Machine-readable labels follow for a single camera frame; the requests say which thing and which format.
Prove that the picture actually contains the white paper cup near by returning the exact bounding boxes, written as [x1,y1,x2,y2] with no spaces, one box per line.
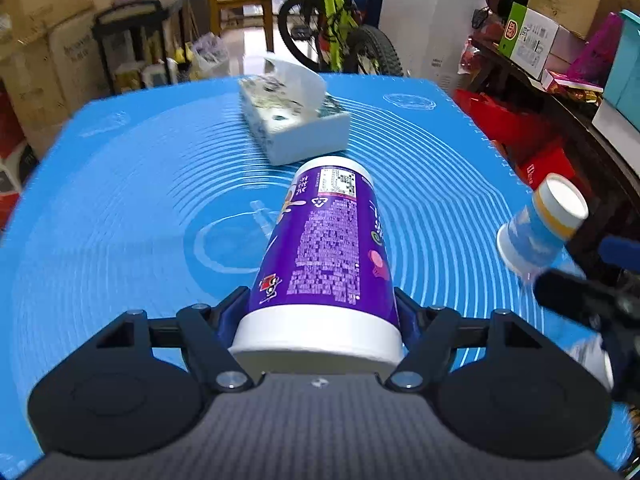
[567,335,614,391]

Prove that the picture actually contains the blue yellow paper cup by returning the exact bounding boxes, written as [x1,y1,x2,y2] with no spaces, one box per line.
[496,172,589,280]

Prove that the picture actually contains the dark wooden side shelf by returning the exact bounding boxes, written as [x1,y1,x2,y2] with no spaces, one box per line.
[466,34,640,281]

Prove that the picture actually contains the blue silicone baking mat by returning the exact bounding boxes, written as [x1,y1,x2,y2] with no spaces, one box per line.
[1,76,639,479]

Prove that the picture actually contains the green white product box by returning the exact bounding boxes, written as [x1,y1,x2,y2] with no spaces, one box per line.
[498,2,560,79]

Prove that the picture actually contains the white tissue box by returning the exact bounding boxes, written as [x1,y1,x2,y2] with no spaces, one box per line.
[239,53,350,166]

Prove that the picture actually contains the red white cardboard box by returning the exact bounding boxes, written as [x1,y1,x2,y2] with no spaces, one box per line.
[0,84,39,230]

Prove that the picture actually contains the white chest freezer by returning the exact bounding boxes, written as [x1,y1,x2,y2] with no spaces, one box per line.
[378,0,486,94]

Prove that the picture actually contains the stacked brown cardboard box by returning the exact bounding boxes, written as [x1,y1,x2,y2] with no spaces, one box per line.
[1,11,110,158]

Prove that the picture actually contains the green black bicycle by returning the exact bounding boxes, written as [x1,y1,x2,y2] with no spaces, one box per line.
[278,0,404,77]

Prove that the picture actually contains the black utility cart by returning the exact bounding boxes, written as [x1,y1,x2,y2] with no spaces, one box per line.
[91,0,191,96]

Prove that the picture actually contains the wooden chair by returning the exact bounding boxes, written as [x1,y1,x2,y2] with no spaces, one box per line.
[207,0,274,52]

